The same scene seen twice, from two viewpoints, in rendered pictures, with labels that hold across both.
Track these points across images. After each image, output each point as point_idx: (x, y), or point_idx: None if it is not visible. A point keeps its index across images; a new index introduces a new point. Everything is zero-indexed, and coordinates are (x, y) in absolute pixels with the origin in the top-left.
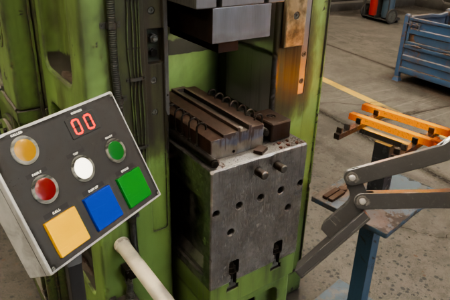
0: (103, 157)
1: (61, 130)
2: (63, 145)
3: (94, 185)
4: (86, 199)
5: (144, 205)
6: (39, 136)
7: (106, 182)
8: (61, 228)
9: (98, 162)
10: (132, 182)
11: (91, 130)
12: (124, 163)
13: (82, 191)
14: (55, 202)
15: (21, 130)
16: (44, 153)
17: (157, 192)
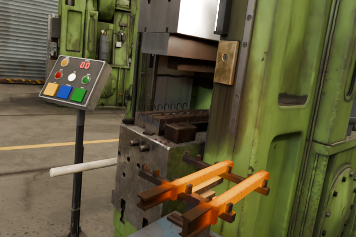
0: (80, 79)
1: (78, 63)
2: (74, 67)
3: (69, 84)
4: (62, 85)
5: (76, 103)
6: (71, 61)
7: (73, 86)
8: (50, 86)
9: (77, 79)
10: (78, 92)
11: (85, 68)
12: (84, 85)
13: (65, 82)
14: (56, 80)
15: (69, 57)
16: (68, 66)
17: (83, 104)
